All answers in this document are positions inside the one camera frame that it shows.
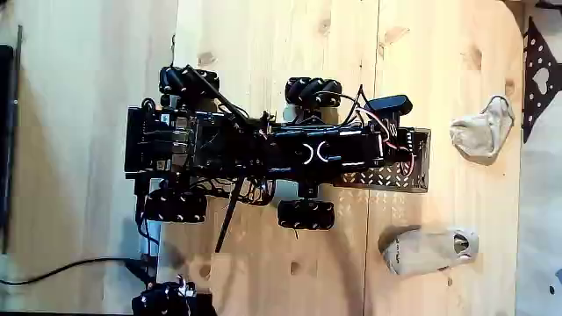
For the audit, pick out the black leader arm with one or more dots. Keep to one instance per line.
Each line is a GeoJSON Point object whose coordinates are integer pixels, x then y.
{"type": "Point", "coordinates": [167, 302]}

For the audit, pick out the black perforated metal basket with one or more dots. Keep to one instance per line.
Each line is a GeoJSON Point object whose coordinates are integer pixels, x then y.
{"type": "Point", "coordinates": [386, 181]}

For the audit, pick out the flat beige printed sock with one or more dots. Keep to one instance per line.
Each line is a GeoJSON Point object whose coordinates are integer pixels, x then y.
{"type": "Point", "coordinates": [421, 252]}

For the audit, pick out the black mecanum wheel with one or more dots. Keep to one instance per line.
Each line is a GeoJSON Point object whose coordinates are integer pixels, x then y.
{"type": "Point", "coordinates": [175, 206]}
{"type": "Point", "coordinates": [306, 215]}
{"type": "Point", "coordinates": [189, 81]}
{"type": "Point", "coordinates": [312, 92]}

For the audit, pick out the black perforated heart panel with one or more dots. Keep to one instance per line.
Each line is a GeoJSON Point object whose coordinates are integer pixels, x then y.
{"type": "Point", "coordinates": [533, 66]}

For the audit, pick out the black antenna rod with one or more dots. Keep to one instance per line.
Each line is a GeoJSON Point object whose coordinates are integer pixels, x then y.
{"type": "Point", "coordinates": [219, 97]}
{"type": "Point", "coordinates": [229, 215]}

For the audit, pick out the black mobile base chassis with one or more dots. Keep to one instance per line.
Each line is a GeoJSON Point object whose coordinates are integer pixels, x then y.
{"type": "Point", "coordinates": [175, 145]}

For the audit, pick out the dark flat screen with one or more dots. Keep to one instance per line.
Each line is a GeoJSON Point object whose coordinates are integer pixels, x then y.
{"type": "Point", "coordinates": [5, 131]}

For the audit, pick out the black oval camera box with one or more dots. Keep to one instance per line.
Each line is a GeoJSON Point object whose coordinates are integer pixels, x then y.
{"type": "Point", "coordinates": [388, 105]}

